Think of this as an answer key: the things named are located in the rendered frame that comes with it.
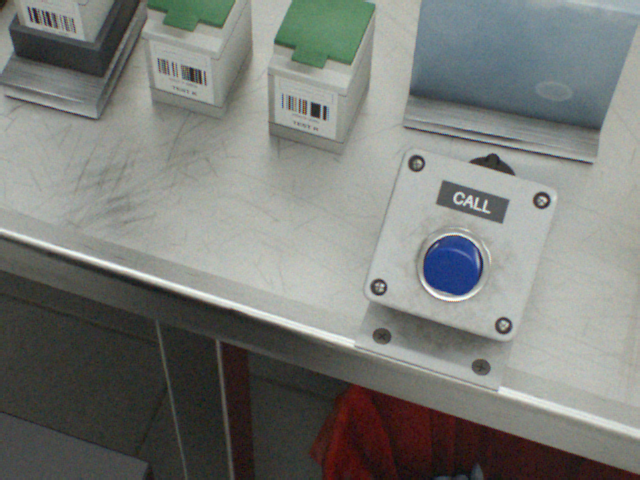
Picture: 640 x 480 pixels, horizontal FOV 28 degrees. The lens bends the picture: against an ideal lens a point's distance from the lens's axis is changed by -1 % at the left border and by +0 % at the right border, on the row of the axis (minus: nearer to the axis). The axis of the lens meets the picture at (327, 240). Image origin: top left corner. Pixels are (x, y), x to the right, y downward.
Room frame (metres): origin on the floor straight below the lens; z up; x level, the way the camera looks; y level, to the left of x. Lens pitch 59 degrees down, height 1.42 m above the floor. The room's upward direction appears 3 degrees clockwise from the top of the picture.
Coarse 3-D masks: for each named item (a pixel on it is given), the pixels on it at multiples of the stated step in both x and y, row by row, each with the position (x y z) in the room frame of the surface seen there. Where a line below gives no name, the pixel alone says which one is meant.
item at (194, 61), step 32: (160, 0) 0.41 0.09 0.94; (192, 0) 0.41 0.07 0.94; (224, 0) 0.42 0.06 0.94; (160, 32) 0.40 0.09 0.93; (192, 32) 0.40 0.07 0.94; (224, 32) 0.40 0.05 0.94; (160, 64) 0.40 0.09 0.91; (192, 64) 0.40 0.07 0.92; (224, 64) 0.40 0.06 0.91; (160, 96) 0.40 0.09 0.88; (192, 96) 0.40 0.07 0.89; (224, 96) 0.40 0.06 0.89
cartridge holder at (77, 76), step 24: (120, 0) 0.44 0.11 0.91; (144, 0) 0.46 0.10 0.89; (120, 24) 0.43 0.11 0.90; (24, 48) 0.42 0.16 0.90; (48, 48) 0.41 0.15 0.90; (72, 48) 0.41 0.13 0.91; (96, 48) 0.41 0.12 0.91; (120, 48) 0.43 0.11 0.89; (24, 72) 0.41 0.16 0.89; (48, 72) 0.41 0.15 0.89; (72, 72) 0.41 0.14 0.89; (96, 72) 0.41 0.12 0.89; (24, 96) 0.40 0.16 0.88; (48, 96) 0.39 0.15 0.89; (72, 96) 0.39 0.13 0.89; (96, 96) 0.39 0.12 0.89
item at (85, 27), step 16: (16, 0) 0.42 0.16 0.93; (32, 0) 0.42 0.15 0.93; (48, 0) 0.42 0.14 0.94; (64, 0) 0.41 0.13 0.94; (80, 0) 0.41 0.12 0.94; (96, 0) 0.42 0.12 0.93; (112, 0) 0.44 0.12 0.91; (32, 16) 0.42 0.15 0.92; (48, 16) 0.42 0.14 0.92; (64, 16) 0.41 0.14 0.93; (80, 16) 0.41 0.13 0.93; (96, 16) 0.42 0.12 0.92; (64, 32) 0.41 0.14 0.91; (80, 32) 0.41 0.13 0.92; (96, 32) 0.42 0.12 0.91
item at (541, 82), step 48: (432, 0) 0.41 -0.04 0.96; (480, 0) 0.40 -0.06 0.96; (528, 0) 0.40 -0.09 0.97; (576, 0) 0.40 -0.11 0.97; (624, 0) 0.40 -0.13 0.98; (432, 48) 0.41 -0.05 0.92; (480, 48) 0.40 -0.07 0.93; (528, 48) 0.40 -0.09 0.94; (576, 48) 0.40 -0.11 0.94; (624, 48) 0.39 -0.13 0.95; (432, 96) 0.41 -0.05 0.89; (480, 96) 0.40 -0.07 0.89; (528, 96) 0.40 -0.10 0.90; (576, 96) 0.39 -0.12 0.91; (528, 144) 0.38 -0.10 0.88; (576, 144) 0.38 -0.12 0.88
